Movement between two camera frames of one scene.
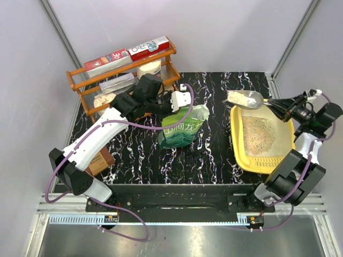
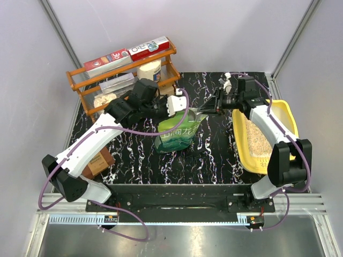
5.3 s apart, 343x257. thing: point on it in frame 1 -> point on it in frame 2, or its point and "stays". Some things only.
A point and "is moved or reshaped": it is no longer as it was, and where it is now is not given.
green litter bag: x=186 y=133 is moved or reshaped
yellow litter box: x=260 y=138 stays
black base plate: x=178 y=198 stays
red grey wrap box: x=97 y=67 stays
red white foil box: x=143 y=50 stays
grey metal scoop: x=247 y=99 is moved or reshaped
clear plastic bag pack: x=117 y=83 stays
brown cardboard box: x=101 y=161 stays
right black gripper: x=283 y=111 -> x=209 y=106
